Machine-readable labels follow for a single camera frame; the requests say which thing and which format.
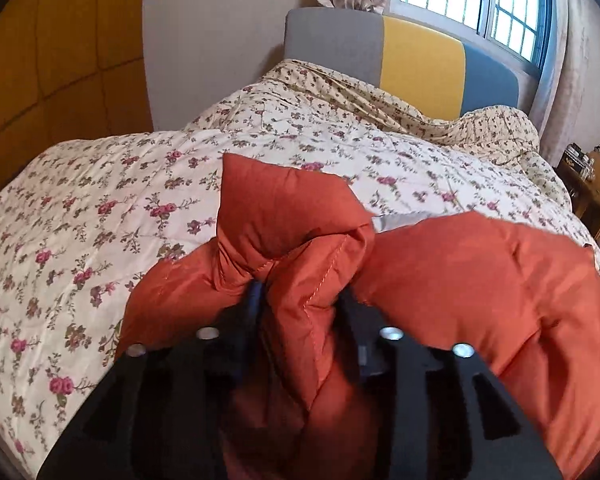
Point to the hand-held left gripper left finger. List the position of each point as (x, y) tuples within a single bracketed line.
[(252, 310)]

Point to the wooden nightstand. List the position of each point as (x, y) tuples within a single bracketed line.
[(597, 200)]

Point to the orange quilted jacket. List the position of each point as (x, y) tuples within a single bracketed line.
[(480, 280)]

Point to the small black box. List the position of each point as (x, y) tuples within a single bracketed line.
[(575, 157)]

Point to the yellow wooden wardrobe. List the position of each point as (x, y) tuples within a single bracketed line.
[(55, 60)]

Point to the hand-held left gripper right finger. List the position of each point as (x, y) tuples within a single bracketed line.
[(366, 352)]

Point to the grey yellow blue headboard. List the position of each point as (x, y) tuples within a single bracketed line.
[(420, 55)]

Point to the floral quilt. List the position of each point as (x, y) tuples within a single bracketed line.
[(105, 200)]

